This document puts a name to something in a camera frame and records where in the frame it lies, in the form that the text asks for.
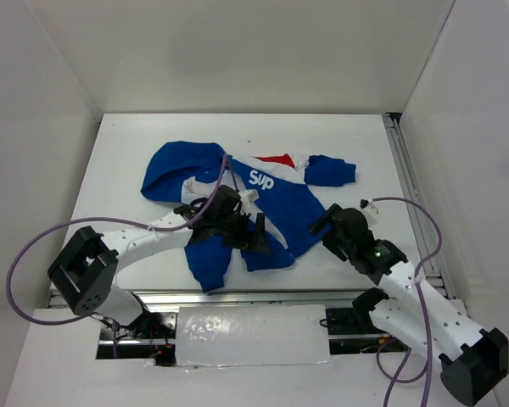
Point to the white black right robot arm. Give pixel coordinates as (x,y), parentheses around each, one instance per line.
(405,305)

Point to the blue white red jacket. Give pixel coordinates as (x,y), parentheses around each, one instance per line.
(276,186)

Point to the aluminium side rail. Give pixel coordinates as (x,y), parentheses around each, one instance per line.
(425,234)

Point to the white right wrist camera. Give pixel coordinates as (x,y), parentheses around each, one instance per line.
(370,212)

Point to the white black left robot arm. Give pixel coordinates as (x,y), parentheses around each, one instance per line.
(85,269)

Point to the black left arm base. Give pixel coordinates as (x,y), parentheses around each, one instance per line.
(157,343)

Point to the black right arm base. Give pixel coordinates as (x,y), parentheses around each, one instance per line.
(350,332)

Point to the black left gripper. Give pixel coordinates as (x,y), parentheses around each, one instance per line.
(260,243)

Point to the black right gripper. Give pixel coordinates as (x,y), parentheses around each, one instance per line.
(328,241)

